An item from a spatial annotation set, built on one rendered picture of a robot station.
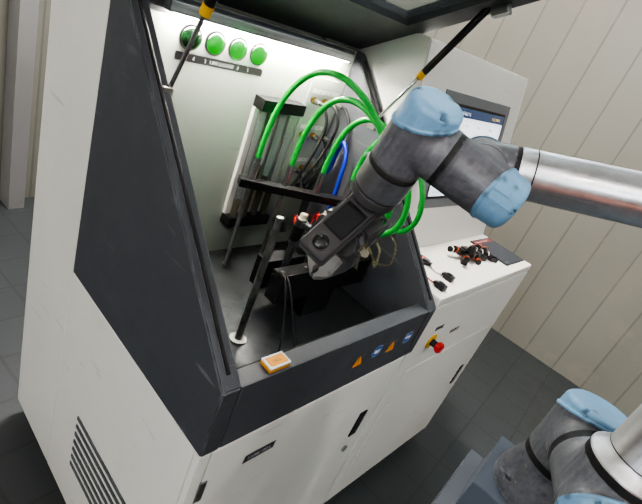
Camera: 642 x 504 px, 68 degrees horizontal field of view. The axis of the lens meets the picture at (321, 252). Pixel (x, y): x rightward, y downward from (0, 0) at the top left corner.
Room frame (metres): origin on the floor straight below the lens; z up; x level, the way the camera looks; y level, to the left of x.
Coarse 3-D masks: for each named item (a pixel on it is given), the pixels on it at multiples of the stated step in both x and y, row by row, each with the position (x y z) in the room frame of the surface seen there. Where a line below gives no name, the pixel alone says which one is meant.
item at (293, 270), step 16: (272, 256) 1.00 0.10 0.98; (304, 256) 1.07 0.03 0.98; (368, 256) 1.22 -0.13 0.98; (256, 272) 0.98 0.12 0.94; (272, 272) 0.95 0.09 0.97; (288, 272) 0.96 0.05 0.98; (304, 272) 0.99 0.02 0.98; (352, 272) 1.15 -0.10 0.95; (272, 288) 0.94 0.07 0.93; (288, 288) 0.96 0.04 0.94; (304, 288) 1.01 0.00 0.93; (320, 288) 1.06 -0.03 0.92; (288, 304) 1.06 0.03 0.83; (304, 304) 1.03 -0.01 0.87; (320, 304) 1.09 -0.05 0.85
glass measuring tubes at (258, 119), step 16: (256, 96) 1.16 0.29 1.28; (256, 112) 1.17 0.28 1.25; (272, 112) 1.17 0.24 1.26; (288, 112) 1.22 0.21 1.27; (304, 112) 1.26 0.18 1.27; (256, 128) 1.16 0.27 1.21; (272, 128) 1.19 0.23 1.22; (288, 128) 1.25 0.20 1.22; (256, 144) 1.16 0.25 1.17; (272, 144) 1.22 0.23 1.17; (240, 160) 1.16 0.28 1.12; (272, 160) 1.22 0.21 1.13; (256, 176) 1.19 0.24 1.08; (272, 176) 1.25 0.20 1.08; (240, 192) 1.16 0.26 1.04; (256, 192) 1.22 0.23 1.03; (224, 208) 1.17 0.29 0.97; (256, 208) 1.22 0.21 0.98; (224, 224) 1.15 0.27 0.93; (240, 224) 1.18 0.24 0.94; (256, 224) 1.23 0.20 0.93
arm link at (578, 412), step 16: (560, 400) 0.70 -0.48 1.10; (576, 400) 0.68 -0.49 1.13; (592, 400) 0.70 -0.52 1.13; (560, 416) 0.67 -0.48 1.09; (576, 416) 0.66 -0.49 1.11; (592, 416) 0.64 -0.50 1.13; (608, 416) 0.66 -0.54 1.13; (624, 416) 0.69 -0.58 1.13; (544, 432) 0.68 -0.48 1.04; (560, 432) 0.64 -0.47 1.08; (576, 432) 0.63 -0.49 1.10; (592, 432) 0.63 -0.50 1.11; (544, 448) 0.66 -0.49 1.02; (544, 464) 0.65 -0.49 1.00
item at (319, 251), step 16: (336, 208) 0.63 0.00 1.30; (352, 208) 0.63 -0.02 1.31; (320, 224) 0.60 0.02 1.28; (336, 224) 0.61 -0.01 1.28; (352, 224) 0.62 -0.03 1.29; (368, 224) 0.64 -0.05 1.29; (304, 240) 0.58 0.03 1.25; (320, 240) 0.58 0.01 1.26; (336, 240) 0.59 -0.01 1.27; (320, 256) 0.57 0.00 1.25
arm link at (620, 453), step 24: (600, 432) 0.59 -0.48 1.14; (624, 432) 0.55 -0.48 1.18; (552, 456) 0.61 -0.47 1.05; (576, 456) 0.57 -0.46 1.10; (600, 456) 0.54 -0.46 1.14; (624, 456) 0.53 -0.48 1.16; (552, 480) 0.58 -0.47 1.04; (576, 480) 0.54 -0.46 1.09; (600, 480) 0.52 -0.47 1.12; (624, 480) 0.51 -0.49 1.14
